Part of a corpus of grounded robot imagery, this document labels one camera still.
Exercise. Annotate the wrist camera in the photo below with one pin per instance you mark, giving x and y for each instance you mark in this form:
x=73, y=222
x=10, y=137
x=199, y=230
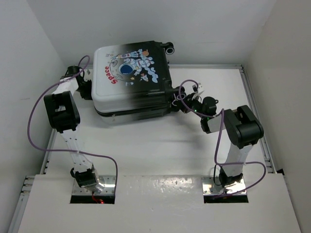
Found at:
x=88, y=75
x=198, y=89

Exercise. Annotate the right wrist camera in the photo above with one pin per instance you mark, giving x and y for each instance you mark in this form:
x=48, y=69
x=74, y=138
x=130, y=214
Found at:
x=198, y=89

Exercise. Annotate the metal base plate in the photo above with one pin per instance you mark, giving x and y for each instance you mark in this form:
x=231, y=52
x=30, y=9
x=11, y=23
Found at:
x=211, y=186
x=105, y=187

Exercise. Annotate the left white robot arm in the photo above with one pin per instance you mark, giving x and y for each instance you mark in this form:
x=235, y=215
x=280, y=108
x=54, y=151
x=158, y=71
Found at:
x=63, y=116

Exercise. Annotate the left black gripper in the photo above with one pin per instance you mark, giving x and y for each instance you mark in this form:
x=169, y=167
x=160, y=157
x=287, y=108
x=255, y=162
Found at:
x=88, y=95

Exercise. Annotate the white kids suitcase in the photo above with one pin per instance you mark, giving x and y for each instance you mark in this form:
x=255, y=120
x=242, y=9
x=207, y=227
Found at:
x=132, y=82

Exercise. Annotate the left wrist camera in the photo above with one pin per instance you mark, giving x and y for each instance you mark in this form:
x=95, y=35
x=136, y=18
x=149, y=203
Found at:
x=88, y=75

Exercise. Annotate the white front board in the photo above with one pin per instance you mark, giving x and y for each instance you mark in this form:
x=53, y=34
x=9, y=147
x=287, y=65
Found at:
x=158, y=204

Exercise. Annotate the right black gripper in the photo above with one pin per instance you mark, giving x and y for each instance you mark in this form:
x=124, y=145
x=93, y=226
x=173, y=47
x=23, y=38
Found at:
x=185, y=104

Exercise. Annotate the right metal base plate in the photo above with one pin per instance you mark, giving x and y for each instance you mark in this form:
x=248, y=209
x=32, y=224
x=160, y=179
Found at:
x=211, y=186

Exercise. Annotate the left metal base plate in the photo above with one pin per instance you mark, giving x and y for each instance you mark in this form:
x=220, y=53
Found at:
x=105, y=187

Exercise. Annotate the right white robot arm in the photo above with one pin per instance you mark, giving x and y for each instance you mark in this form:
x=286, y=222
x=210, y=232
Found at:
x=242, y=127

